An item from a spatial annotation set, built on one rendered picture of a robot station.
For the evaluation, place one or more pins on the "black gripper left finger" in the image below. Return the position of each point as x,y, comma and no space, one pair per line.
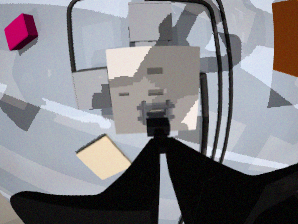
132,199

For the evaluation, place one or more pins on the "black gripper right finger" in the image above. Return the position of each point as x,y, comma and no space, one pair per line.
210,193

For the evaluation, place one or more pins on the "magenta cube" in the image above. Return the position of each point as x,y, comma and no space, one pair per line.
20,32

